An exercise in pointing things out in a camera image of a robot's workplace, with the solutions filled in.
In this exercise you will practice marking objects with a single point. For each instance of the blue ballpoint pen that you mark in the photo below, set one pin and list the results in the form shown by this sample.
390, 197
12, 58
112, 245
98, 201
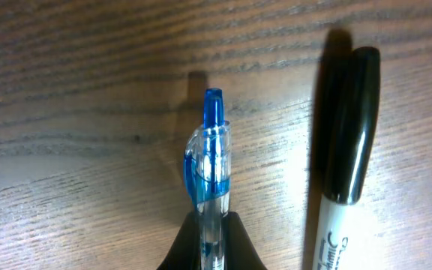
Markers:
207, 177

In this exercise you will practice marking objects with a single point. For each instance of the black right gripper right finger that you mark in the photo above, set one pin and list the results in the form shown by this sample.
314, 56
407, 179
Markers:
240, 253

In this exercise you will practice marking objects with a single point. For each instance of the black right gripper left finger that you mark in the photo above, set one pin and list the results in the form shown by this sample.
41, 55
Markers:
184, 254

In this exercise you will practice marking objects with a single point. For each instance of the black white marker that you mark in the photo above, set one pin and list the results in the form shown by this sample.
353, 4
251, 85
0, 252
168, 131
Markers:
352, 136

